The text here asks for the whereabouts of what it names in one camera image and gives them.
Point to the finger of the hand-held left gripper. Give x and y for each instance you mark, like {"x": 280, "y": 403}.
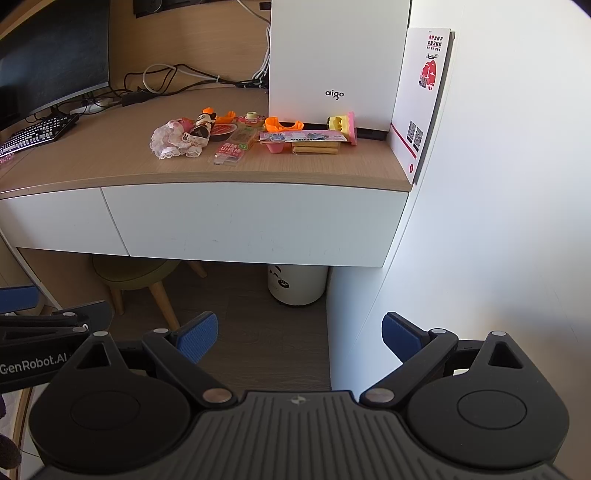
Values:
{"x": 69, "y": 321}
{"x": 18, "y": 299}

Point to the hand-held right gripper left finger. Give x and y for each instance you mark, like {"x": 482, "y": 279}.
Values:
{"x": 197, "y": 339}

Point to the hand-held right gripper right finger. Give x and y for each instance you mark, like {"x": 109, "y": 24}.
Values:
{"x": 401, "y": 338}

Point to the white desk drawer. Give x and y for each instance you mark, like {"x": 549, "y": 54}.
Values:
{"x": 254, "y": 226}

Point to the hawthorn stick snack packet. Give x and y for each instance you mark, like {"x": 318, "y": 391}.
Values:
{"x": 233, "y": 147}

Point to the pink checked lace cloth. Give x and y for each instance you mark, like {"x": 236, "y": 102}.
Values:
{"x": 168, "y": 141}

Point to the pink plastic cup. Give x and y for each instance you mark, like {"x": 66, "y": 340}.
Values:
{"x": 273, "y": 147}

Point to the tan biscuit stick pack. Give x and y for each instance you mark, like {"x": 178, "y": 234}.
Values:
{"x": 318, "y": 147}

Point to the brown cup with red lid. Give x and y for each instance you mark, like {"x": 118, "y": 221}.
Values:
{"x": 224, "y": 131}

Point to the yellow and pink toy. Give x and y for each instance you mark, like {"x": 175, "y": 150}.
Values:
{"x": 342, "y": 127}

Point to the printed card pack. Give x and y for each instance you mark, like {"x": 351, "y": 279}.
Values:
{"x": 307, "y": 136}

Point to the small orange plastic piece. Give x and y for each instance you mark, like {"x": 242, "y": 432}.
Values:
{"x": 226, "y": 116}

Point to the orange plastic capsule shell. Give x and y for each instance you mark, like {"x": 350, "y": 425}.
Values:
{"x": 281, "y": 124}

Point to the white desk leg panel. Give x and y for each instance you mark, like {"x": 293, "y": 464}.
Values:
{"x": 358, "y": 323}

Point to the green stool with wooden legs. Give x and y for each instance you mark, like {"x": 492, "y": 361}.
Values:
{"x": 129, "y": 272}

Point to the white narrow drawer front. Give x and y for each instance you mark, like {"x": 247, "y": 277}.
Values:
{"x": 55, "y": 221}

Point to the white trash bin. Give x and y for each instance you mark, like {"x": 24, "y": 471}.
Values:
{"x": 298, "y": 286}

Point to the black keyboard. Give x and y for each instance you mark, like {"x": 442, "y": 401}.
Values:
{"x": 39, "y": 134}

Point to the white power strip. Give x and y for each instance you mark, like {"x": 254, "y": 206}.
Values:
{"x": 92, "y": 107}

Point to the black power adapter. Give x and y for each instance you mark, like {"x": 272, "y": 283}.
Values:
{"x": 136, "y": 98}

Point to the white printed card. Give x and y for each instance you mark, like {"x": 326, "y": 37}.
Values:
{"x": 422, "y": 101}

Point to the black computer monitor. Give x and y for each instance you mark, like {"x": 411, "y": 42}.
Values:
{"x": 53, "y": 55}

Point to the white computer case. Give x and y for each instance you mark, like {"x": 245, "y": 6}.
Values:
{"x": 339, "y": 55}

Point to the black wall socket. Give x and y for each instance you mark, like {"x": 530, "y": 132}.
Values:
{"x": 147, "y": 7}

